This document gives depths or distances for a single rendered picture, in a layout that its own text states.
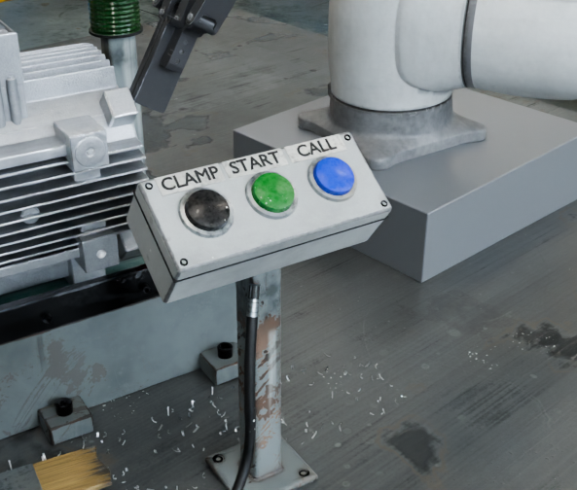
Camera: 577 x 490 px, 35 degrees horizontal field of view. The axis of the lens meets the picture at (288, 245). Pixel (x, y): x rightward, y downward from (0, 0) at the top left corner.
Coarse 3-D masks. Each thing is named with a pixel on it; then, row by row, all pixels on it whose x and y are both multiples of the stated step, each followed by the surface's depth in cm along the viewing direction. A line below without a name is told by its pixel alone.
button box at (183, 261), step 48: (336, 144) 66; (144, 192) 59; (192, 192) 60; (240, 192) 61; (144, 240) 61; (192, 240) 58; (240, 240) 60; (288, 240) 61; (336, 240) 65; (192, 288) 61
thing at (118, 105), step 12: (108, 96) 72; (120, 96) 73; (108, 108) 72; (120, 108) 72; (132, 108) 73; (108, 120) 73; (120, 120) 73; (132, 120) 74; (120, 240) 78; (132, 240) 78; (120, 252) 79; (132, 252) 79
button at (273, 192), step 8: (264, 176) 62; (272, 176) 62; (280, 176) 62; (256, 184) 61; (264, 184) 61; (272, 184) 62; (280, 184) 62; (288, 184) 62; (256, 192) 61; (264, 192) 61; (272, 192) 61; (280, 192) 61; (288, 192) 62; (256, 200) 61; (264, 200) 61; (272, 200) 61; (280, 200) 61; (288, 200) 61; (264, 208) 61; (272, 208) 61; (280, 208) 61; (288, 208) 62
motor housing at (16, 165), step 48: (96, 48) 77; (48, 96) 72; (96, 96) 74; (0, 144) 69; (48, 144) 70; (0, 192) 69; (48, 192) 71; (96, 192) 73; (0, 240) 70; (48, 240) 72; (0, 288) 76
